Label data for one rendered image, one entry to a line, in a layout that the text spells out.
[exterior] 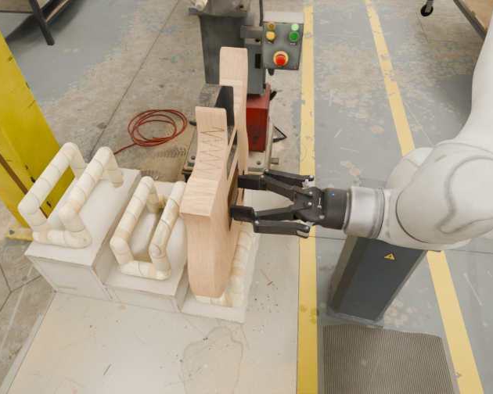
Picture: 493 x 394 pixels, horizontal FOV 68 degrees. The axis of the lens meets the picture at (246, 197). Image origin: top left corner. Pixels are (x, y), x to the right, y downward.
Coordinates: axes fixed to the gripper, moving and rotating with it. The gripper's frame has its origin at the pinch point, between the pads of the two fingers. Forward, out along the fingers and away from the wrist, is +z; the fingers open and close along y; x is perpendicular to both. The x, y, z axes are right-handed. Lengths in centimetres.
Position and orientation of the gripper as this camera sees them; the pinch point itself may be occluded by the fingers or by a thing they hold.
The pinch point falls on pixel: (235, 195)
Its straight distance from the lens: 68.6
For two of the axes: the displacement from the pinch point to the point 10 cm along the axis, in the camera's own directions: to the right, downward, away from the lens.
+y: 1.8, -7.5, 6.4
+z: -9.8, -1.3, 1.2
